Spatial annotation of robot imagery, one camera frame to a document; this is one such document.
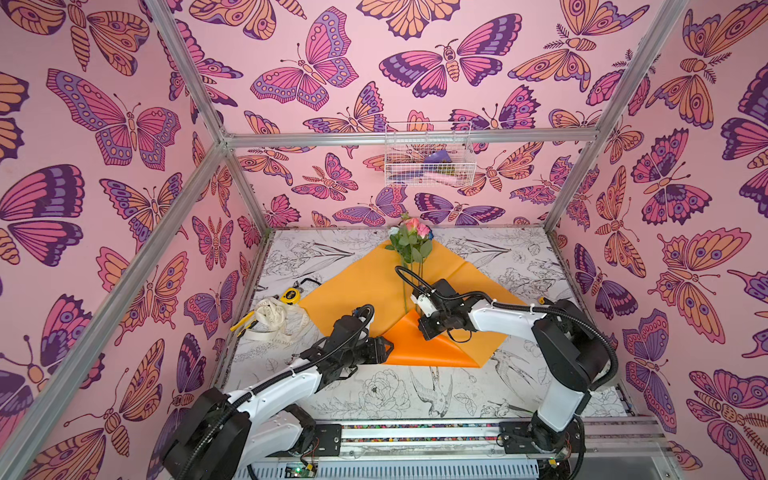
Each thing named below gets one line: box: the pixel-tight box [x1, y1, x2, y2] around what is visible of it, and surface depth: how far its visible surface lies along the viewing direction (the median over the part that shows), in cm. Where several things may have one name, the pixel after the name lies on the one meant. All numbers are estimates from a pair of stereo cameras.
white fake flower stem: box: [386, 227, 415, 313], surface depth 111 cm
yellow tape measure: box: [280, 287, 301, 305], surface depth 101 cm
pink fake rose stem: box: [398, 218, 419, 279], surface depth 111 cm
